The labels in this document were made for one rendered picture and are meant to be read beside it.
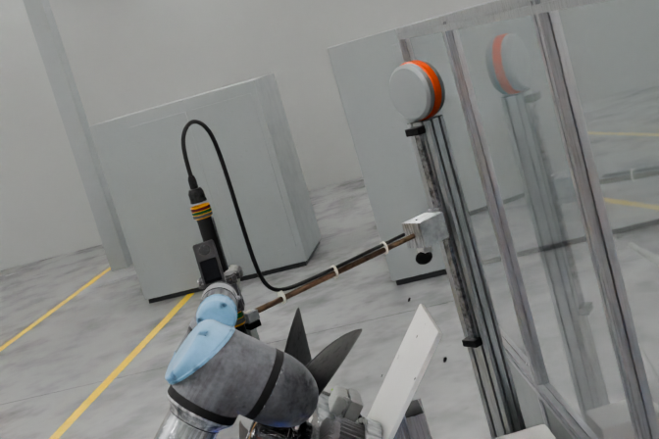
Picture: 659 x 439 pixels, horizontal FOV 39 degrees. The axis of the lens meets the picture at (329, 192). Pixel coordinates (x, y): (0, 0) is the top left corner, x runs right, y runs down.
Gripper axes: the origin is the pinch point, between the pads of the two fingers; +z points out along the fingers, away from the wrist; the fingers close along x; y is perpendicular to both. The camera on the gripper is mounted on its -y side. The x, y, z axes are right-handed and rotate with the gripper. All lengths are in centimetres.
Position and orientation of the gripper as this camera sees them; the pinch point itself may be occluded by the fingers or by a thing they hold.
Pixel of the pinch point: (222, 268)
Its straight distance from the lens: 213.6
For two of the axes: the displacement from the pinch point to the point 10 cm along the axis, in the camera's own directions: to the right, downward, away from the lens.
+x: 9.6, -2.8, 0.3
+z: -0.7, -1.3, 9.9
